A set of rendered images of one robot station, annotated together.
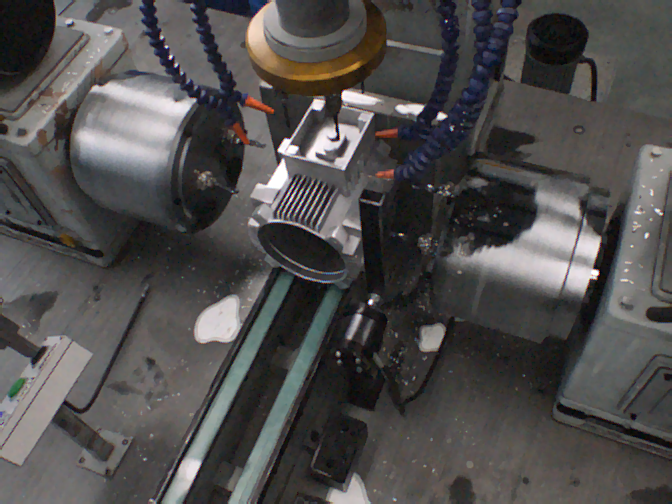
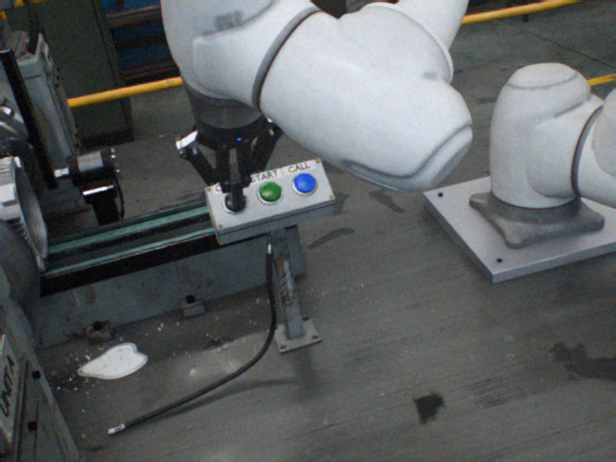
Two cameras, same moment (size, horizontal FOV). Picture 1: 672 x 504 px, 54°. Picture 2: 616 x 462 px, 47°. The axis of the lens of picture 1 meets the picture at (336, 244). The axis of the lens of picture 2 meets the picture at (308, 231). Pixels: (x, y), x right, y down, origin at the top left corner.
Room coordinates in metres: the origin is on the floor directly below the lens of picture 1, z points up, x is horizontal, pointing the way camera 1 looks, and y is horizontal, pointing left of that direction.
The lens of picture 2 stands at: (0.93, 1.13, 1.49)
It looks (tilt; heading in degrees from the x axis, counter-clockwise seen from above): 30 degrees down; 229
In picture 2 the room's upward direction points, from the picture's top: 9 degrees counter-clockwise
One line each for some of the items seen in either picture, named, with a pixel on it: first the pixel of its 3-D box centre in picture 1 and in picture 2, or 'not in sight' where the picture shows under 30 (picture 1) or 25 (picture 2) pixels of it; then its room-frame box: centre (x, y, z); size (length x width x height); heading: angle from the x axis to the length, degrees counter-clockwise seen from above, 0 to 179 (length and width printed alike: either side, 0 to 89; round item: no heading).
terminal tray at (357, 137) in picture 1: (331, 149); not in sight; (0.70, -0.01, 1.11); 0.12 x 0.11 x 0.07; 150
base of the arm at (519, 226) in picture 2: not in sight; (529, 195); (-0.11, 0.56, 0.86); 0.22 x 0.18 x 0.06; 57
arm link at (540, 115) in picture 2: not in sight; (544, 131); (-0.10, 0.60, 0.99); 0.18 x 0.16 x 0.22; 89
